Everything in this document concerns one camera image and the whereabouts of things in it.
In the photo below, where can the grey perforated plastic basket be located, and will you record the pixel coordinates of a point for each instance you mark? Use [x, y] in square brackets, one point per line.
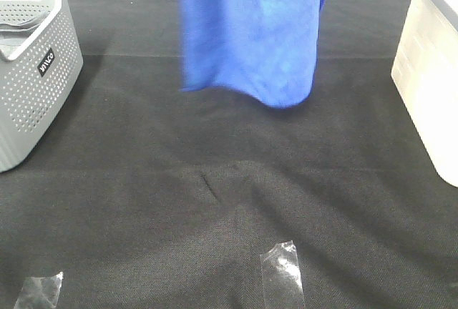
[38, 77]

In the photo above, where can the grey cloth in basket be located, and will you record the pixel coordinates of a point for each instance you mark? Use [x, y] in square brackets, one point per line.
[14, 35]

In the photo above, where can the clear tape strip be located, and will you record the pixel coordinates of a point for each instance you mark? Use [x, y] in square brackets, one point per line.
[40, 292]
[281, 277]

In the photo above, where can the blue microfibre towel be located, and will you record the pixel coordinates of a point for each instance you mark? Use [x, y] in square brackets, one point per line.
[266, 49]

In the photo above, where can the clear tape strip centre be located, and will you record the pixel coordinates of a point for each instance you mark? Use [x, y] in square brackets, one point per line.
[281, 277]

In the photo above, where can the clear tape strip left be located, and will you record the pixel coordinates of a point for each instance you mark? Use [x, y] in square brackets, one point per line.
[40, 292]

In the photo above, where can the white plastic storage bin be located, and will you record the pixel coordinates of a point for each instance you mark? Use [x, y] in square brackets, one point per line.
[425, 74]

